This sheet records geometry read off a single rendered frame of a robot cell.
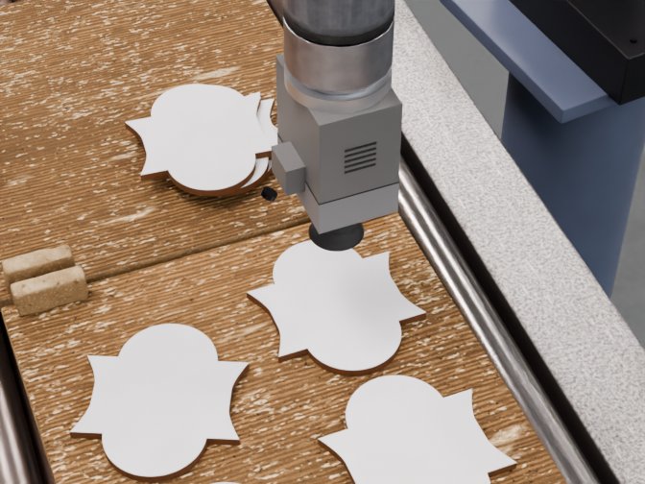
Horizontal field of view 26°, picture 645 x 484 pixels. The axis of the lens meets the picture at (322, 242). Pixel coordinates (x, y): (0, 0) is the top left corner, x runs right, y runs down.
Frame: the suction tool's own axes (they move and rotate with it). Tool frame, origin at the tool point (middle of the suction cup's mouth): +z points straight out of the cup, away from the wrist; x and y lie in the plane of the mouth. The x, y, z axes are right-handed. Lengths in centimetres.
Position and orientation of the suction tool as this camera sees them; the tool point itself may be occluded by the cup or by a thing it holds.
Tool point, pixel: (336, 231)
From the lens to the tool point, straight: 108.4
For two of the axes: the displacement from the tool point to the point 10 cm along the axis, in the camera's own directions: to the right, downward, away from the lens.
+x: 9.3, -2.7, 2.7
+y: 3.8, 6.6, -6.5
